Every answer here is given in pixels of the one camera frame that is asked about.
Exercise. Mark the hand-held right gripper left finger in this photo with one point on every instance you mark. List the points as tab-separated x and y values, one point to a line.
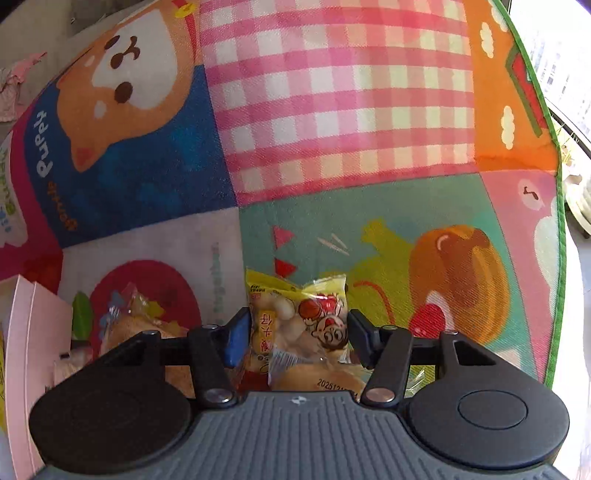
238	341

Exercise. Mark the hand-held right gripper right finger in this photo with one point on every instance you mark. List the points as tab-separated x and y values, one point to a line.
360	344

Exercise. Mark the yellow snack packet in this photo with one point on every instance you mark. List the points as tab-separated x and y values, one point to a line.
295	314

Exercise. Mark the clear bread packet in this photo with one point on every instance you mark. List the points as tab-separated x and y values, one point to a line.
134	318
304	376

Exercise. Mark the pale snack packet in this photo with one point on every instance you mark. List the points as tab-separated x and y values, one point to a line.
74	369

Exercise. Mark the colourful printed play mat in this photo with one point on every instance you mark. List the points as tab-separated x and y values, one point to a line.
323	92

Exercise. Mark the white ribbed object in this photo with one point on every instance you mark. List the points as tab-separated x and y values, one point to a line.
582	203

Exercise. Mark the pink clothes pile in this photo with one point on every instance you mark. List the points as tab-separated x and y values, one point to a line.
14	87

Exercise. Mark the window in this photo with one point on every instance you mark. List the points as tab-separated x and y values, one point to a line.
554	55

